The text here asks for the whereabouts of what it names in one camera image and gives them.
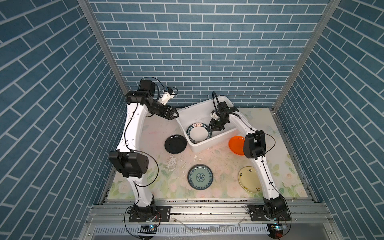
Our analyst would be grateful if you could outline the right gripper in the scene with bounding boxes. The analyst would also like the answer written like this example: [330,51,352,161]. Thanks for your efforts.
[206,117,227,132]

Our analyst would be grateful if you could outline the green rim plate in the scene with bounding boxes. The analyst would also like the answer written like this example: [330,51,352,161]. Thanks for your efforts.
[186,123,212,144]

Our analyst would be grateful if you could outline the orange round plate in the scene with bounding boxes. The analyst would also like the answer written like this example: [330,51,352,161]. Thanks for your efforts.
[229,136,245,156]

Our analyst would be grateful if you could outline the green patterned small plate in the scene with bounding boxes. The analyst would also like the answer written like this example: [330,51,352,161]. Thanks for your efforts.
[187,165,214,191]

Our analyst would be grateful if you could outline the cream yellow plate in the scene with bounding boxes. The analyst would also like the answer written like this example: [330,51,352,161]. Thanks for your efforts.
[238,166,262,194]

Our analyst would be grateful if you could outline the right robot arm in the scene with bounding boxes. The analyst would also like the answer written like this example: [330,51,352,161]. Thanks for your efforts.
[209,102,292,221]

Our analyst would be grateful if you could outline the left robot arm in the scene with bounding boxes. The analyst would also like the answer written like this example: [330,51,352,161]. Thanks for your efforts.
[109,77,179,212]

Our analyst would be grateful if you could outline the white plastic bin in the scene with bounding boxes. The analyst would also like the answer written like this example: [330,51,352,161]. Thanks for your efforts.
[176,100,240,153]

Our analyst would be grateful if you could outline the black round plate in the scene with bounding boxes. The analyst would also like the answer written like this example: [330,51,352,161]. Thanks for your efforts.
[165,135,187,154]

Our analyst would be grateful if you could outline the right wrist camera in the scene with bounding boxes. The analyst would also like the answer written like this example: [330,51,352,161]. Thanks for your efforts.
[211,111,219,120]

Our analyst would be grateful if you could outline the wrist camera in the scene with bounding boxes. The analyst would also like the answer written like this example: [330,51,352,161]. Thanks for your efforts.
[158,87,177,106]
[211,111,219,120]

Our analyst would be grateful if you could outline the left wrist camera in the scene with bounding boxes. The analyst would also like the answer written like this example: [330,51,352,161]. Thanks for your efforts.
[158,87,177,106]

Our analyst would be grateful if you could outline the aluminium rail frame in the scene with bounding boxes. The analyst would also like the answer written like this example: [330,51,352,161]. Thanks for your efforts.
[80,199,342,240]

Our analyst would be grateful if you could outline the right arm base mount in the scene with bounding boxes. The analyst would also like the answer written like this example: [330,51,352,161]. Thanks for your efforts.
[246,205,292,222]

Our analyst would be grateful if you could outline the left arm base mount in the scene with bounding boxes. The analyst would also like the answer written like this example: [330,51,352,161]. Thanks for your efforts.
[128,206,171,223]

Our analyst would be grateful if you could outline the left aluminium corner post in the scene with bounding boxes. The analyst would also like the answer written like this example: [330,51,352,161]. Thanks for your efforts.
[78,0,128,95]

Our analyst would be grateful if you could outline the aluminium corner post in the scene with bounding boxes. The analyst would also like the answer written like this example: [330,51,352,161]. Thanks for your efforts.
[78,0,128,95]
[272,0,341,114]

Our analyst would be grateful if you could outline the right aluminium corner post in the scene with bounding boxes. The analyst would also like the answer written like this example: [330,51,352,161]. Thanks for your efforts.
[272,0,341,114]

